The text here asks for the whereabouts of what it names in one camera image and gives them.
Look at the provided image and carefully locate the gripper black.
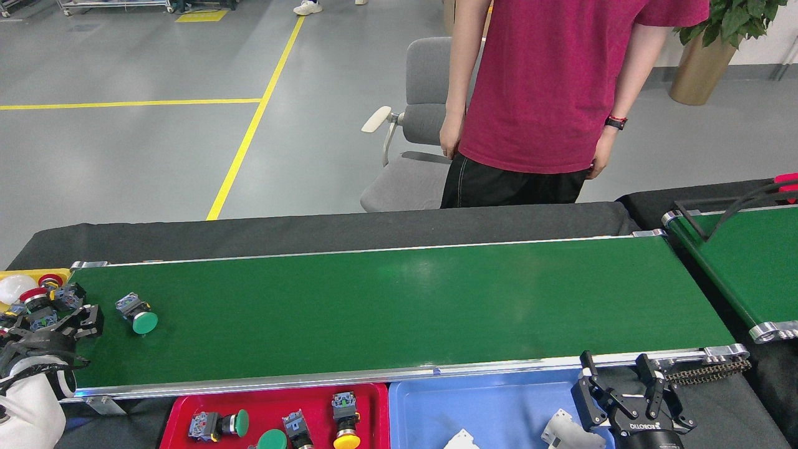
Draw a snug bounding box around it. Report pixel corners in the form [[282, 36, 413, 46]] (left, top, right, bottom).
[[571, 350, 698, 449], [0, 304, 105, 369]]

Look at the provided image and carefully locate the white circuit breaker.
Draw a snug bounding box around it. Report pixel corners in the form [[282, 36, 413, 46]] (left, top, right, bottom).
[[443, 428, 481, 449], [541, 408, 607, 449]]

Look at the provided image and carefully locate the green push button switch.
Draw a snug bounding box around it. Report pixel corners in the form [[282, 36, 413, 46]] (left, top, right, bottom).
[[188, 408, 250, 442], [115, 291, 159, 336], [248, 428, 288, 449]]

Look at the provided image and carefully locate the yellow push button switch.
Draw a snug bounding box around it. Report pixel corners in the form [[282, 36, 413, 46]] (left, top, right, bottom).
[[331, 391, 362, 449]]

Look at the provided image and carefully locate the yellow plastic tray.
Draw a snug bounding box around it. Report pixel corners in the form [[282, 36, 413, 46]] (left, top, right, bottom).
[[0, 268, 74, 312]]

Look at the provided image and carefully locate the blue plastic tray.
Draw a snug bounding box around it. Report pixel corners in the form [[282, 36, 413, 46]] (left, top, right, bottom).
[[388, 368, 615, 449]]

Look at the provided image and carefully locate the red plastic tray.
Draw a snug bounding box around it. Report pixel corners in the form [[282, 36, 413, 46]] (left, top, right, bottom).
[[159, 382, 390, 449]]

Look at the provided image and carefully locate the short green conveyor belt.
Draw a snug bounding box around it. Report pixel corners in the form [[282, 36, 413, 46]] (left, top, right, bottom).
[[662, 206, 798, 345]]

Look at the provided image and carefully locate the long green conveyor belt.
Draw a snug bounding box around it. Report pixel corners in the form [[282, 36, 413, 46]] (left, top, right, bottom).
[[59, 229, 752, 403]]

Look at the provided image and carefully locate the person's left hand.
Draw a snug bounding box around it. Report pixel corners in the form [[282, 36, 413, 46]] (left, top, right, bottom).
[[586, 128, 618, 180]]

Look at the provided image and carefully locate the person's right hand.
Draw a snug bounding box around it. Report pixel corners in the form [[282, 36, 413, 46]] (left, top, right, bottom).
[[439, 112, 467, 161]]

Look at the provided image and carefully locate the white light bulb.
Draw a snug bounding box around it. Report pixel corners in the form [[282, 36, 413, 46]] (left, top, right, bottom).
[[0, 274, 39, 306]]

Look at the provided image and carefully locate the grey office chair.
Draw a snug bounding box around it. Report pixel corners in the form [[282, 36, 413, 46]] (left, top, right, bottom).
[[360, 37, 481, 213]]

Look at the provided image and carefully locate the person in red shirt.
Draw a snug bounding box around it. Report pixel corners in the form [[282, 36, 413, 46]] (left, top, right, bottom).
[[439, 0, 710, 210]]

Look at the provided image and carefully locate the potted green plant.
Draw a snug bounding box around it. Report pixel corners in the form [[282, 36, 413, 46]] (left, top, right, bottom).
[[669, 0, 798, 105]]

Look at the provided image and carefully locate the black drive chain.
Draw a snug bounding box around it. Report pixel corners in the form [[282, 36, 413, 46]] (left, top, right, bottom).
[[664, 359, 753, 386]]

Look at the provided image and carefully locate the black bracket with cables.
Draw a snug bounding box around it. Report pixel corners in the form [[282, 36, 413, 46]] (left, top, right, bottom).
[[673, 181, 798, 243]]

